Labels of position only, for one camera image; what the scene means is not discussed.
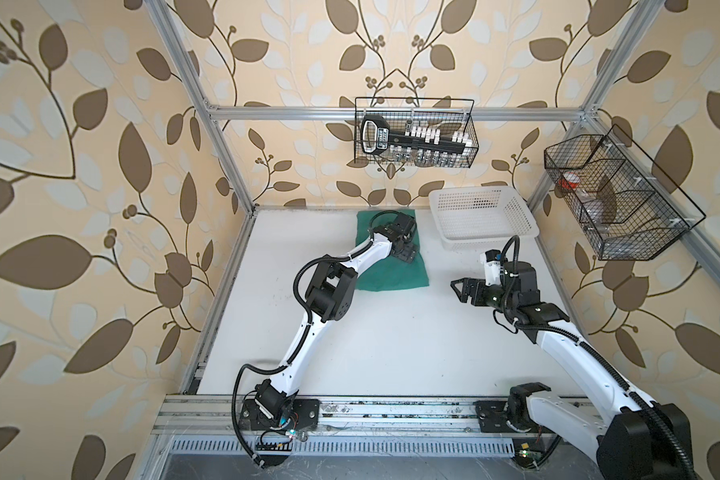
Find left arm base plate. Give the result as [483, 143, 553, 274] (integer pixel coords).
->
[241, 398, 321, 431]

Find black handheld tool in basket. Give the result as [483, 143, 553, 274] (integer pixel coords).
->
[359, 114, 472, 155]

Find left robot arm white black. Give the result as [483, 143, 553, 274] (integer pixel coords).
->
[233, 210, 418, 429]

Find red capped item in basket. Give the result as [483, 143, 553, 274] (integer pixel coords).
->
[558, 171, 581, 192]

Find right black wire basket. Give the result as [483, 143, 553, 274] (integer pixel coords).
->
[544, 125, 706, 261]

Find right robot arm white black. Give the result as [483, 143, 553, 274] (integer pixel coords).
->
[450, 254, 697, 479]

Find back black wire basket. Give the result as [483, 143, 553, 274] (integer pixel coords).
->
[353, 96, 479, 169]

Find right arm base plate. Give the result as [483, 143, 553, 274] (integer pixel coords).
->
[474, 398, 553, 436]

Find aluminium front rail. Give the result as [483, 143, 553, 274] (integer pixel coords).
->
[152, 395, 596, 460]

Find white plastic laundry basket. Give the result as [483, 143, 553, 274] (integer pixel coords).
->
[428, 186, 540, 250]

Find black wire basket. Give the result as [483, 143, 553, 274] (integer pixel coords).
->
[544, 125, 706, 261]
[353, 96, 479, 169]

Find green trousers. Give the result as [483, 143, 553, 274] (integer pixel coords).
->
[355, 210, 429, 292]

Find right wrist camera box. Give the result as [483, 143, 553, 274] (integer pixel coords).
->
[483, 249, 505, 286]

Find aluminium frame back bar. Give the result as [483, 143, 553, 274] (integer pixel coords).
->
[208, 105, 586, 123]

